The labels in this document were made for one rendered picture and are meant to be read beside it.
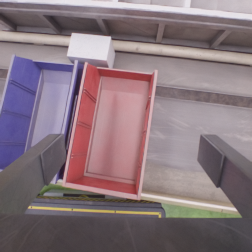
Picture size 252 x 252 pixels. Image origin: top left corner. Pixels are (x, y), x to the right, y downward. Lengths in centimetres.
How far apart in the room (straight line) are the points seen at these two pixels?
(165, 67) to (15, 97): 48
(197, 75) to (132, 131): 29
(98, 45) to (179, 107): 31
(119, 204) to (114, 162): 48
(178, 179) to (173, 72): 35
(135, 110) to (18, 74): 36
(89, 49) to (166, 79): 26
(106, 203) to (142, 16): 87
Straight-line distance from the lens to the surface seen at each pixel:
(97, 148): 59
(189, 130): 60
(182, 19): 53
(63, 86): 66
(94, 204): 105
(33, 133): 67
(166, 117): 59
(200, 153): 17
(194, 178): 61
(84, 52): 57
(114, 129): 58
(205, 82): 65
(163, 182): 59
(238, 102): 68
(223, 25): 55
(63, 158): 17
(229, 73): 69
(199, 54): 65
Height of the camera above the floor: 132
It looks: 82 degrees down
